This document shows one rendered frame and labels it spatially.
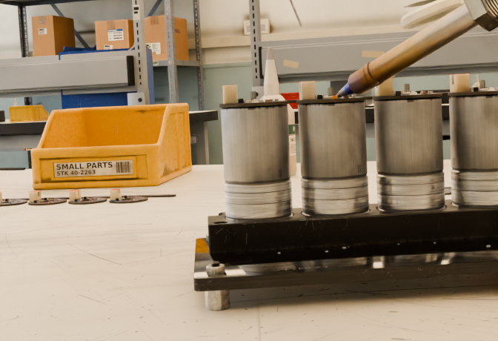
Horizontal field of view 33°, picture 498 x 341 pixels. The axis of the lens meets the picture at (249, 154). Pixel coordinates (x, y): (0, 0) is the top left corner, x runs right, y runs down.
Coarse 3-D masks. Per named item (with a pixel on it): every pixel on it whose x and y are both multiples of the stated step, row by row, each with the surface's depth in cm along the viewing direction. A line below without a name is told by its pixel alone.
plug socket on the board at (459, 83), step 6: (450, 78) 31; (456, 78) 30; (462, 78) 30; (468, 78) 30; (450, 84) 31; (456, 84) 30; (462, 84) 30; (468, 84) 30; (450, 90) 31; (456, 90) 30; (462, 90) 30; (468, 90) 30
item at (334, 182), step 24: (336, 96) 29; (312, 120) 29; (336, 120) 29; (360, 120) 29; (312, 144) 29; (336, 144) 29; (360, 144) 29; (312, 168) 29; (336, 168) 29; (360, 168) 29; (312, 192) 29; (336, 192) 29; (360, 192) 29
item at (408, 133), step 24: (384, 120) 30; (408, 120) 29; (432, 120) 29; (384, 144) 30; (408, 144) 29; (432, 144) 29; (384, 168) 30; (408, 168) 29; (432, 168) 29; (384, 192) 30; (408, 192) 29; (432, 192) 29
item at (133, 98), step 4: (148, 92) 284; (128, 96) 281; (132, 96) 281; (136, 96) 280; (140, 96) 280; (144, 96) 280; (128, 100) 281; (132, 100) 281; (136, 100) 280; (140, 100) 280; (144, 100) 280; (128, 104) 281; (132, 104) 281; (136, 104) 281; (140, 104) 280; (144, 104) 280
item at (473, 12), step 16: (464, 0) 25; (480, 0) 25; (496, 0) 25; (448, 16) 26; (464, 16) 26; (480, 16) 25; (496, 16) 25; (432, 32) 26; (448, 32) 26; (464, 32) 26; (400, 48) 27; (416, 48) 27; (432, 48) 27; (368, 64) 28; (384, 64) 28; (400, 64) 27; (352, 80) 29; (368, 80) 28; (384, 80) 28
